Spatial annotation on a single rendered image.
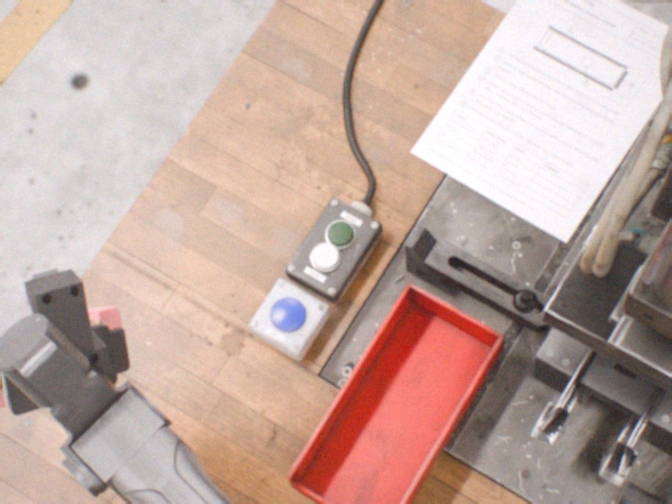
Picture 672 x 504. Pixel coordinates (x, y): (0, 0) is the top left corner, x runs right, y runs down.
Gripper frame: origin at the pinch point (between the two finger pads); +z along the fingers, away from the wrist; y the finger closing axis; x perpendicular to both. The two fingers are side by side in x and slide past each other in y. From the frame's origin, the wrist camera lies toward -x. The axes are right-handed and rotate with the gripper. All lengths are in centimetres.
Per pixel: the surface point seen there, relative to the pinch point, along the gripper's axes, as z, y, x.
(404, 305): -4.5, -39.6, 7.5
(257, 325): 2.6, -24.8, 8.4
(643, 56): 1, -77, -12
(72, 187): 118, -37, 32
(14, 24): 145, -39, 7
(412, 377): -7.8, -38.2, 14.7
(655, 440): -27, -56, 19
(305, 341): -1.2, -28.7, 10.0
